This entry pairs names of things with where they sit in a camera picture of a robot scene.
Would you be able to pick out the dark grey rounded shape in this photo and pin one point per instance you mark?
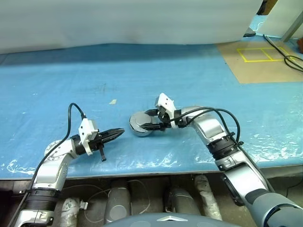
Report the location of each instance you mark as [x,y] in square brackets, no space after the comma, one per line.
[182,203]
[118,203]

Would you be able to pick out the brown cardboard sheet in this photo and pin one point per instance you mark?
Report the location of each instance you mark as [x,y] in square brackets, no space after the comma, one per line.
[260,71]

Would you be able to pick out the small white plug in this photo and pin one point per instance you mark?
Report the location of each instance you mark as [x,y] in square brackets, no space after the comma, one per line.
[84,205]

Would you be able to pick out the white wrapped bundle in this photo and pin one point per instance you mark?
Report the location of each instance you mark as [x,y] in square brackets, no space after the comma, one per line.
[69,212]

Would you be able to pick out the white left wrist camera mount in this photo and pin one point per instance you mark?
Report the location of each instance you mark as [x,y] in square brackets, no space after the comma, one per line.
[86,128]

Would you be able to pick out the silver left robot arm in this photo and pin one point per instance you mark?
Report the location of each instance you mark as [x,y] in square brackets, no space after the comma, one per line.
[54,170]

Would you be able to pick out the red object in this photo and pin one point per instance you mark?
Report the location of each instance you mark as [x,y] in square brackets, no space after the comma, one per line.
[300,46]

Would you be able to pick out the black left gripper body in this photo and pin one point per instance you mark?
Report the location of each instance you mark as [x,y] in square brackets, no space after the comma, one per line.
[95,143]

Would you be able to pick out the aluminium frame post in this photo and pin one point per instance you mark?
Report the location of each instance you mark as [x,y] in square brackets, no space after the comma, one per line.
[292,26]

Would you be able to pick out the white wrapped table leg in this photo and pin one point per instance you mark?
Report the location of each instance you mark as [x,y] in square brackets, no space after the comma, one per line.
[206,194]

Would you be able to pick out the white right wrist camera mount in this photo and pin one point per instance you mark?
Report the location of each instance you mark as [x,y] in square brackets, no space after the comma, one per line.
[165,101]

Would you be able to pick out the yellow tape squares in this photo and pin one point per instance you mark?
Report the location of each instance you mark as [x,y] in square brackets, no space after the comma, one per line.
[241,55]

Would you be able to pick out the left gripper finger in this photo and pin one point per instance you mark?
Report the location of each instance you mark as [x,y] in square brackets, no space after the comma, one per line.
[113,132]
[112,139]

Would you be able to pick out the white board panel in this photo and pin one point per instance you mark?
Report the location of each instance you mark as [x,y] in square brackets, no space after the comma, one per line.
[277,23]

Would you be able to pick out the blue plastic table cover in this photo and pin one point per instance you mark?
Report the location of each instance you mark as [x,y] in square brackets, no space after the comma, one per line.
[71,82]

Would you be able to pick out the grey robot torso silver diamond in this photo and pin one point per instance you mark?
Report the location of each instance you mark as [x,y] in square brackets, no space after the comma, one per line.
[170,221]

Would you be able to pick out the silver ribbed motor lid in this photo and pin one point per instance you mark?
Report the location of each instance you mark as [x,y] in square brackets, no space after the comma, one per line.
[138,119]

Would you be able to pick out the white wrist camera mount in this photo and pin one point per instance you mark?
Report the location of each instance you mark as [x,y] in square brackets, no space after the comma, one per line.
[165,101]
[86,128]

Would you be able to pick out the white backdrop sheet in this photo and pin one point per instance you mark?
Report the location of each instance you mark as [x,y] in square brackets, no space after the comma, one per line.
[118,21]

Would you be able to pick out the small beige tape scrap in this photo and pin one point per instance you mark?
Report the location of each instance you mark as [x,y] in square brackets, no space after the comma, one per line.
[113,102]

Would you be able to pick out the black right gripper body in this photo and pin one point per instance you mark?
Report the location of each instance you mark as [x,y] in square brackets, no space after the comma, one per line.
[162,111]

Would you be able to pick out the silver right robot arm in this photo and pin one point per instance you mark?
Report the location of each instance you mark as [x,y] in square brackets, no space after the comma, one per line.
[210,127]

